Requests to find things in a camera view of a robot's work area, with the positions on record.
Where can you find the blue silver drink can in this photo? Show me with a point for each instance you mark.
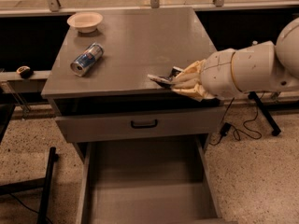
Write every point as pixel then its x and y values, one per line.
pixel 85 61

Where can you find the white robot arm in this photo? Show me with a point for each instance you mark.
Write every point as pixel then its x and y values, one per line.
pixel 268 66

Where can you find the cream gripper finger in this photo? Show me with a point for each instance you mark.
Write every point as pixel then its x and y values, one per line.
pixel 197 93
pixel 189 77

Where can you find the black power adapter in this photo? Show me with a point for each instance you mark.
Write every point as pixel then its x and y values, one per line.
pixel 225 129

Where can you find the black yellow tape measure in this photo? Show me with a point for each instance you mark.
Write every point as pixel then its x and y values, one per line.
pixel 24 71

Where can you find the black stand frame left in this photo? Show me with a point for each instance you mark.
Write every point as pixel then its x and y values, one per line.
pixel 43 183

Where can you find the grey top drawer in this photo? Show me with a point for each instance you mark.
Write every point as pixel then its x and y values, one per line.
pixel 106 127

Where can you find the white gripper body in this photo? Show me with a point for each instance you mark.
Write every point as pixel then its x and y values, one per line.
pixel 217 73

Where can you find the grey drawer cabinet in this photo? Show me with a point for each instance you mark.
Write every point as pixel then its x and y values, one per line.
pixel 136 43

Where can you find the black drawer handle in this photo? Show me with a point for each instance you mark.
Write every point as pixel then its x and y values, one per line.
pixel 144 124

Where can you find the blue chip bag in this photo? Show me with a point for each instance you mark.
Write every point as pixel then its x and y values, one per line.
pixel 166 82

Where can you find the cream paper bowl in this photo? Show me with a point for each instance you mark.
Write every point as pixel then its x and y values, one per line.
pixel 85 22

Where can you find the grey open middle drawer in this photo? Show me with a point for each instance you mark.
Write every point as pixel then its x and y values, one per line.
pixel 148 181

